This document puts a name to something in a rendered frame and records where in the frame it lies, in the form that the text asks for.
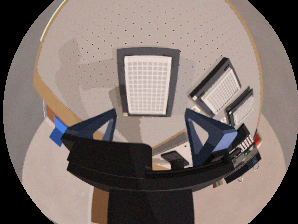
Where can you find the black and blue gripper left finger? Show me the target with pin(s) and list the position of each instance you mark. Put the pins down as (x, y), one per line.
(87, 127)

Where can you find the white well plate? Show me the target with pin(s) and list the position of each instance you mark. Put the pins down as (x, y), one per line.
(228, 89)
(243, 111)
(136, 84)

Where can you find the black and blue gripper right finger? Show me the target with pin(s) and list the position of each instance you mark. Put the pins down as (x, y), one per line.
(220, 136)

